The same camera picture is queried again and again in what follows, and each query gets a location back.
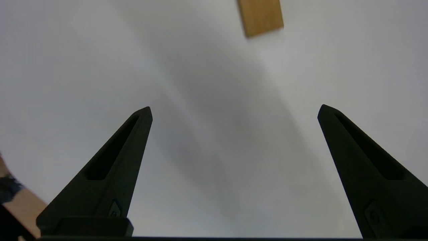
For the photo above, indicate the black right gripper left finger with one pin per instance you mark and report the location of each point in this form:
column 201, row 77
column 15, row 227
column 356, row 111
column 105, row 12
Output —
column 110, row 187

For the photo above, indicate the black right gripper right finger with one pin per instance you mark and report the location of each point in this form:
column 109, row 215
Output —
column 374, row 197

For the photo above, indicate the rectangular wooden building block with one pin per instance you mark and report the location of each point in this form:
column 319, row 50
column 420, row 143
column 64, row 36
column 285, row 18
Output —
column 260, row 15

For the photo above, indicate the tan brown object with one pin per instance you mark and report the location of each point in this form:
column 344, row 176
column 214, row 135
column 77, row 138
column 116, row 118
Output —
column 26, row 204

